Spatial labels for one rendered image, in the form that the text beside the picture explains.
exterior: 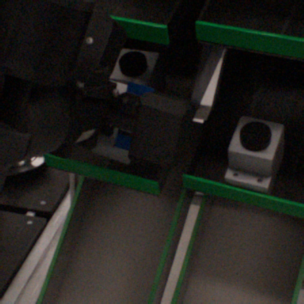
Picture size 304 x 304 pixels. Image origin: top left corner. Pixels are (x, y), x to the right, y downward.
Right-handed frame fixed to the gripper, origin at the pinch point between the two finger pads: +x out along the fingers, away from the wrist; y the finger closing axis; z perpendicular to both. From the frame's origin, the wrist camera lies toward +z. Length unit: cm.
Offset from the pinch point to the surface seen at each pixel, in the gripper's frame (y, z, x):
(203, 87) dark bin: -4.2, 1.2, 14.2
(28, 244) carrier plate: 17.3, -28.8, 19.2
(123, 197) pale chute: 2.9, -15.1, 15.3
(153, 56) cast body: 0.7, 3.7, 9.7
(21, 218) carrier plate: 22.0, -27.8, 23.6
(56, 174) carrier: 25, -24, 37
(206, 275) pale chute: -10.1, -20.5, 14.5
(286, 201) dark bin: -17.5, -5.8, 6.1
